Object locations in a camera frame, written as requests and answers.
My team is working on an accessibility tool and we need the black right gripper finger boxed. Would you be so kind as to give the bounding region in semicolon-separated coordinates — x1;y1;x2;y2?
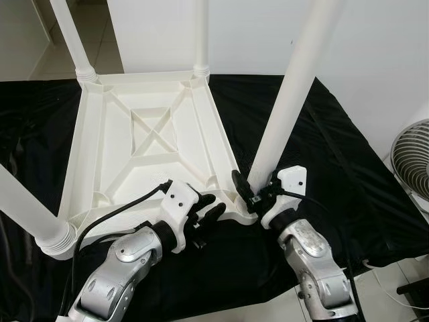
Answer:
232;170;259;205

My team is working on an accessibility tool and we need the white plastic children table top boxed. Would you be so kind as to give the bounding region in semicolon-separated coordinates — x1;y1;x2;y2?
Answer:
40;67;259;259

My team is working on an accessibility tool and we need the black tablecloth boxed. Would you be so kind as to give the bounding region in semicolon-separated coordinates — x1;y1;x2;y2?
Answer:
0;74;429;322

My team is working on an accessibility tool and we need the white round floor fan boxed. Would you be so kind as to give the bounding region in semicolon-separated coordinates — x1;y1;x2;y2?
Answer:
391;119;429;202

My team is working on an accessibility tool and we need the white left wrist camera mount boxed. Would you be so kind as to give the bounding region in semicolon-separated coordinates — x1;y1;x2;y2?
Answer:
160;180;202;254

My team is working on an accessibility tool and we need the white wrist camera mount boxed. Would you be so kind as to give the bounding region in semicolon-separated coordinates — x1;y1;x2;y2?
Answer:
160;180;202;254
260;166;308;229

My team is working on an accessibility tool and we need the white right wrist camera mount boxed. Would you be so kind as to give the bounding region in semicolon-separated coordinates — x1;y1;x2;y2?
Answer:
260;166;308;229

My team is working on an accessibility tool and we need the black left gripper power cable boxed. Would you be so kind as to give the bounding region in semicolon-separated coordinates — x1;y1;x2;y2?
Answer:
67;223;154;309

